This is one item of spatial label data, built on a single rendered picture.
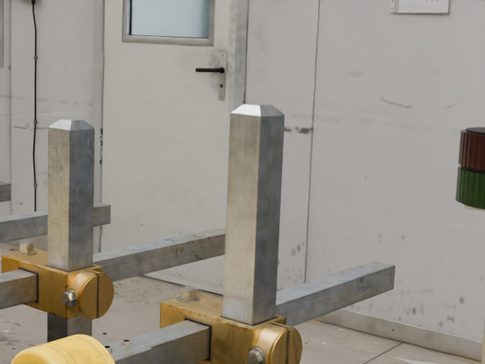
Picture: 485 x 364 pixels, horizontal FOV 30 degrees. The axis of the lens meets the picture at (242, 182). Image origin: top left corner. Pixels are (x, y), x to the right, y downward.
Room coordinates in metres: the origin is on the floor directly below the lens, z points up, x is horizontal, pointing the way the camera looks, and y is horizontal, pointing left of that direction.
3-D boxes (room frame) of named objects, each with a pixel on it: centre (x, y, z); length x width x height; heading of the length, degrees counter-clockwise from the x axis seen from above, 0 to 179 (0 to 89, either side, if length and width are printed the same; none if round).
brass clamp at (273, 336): (0.81, 0.01, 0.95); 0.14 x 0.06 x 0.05; 51
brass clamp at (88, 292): (0.97, 0.20, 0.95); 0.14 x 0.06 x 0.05; 51
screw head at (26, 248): (1.00, 0.24, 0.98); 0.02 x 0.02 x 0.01
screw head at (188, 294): (0.85, 0.05, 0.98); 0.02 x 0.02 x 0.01
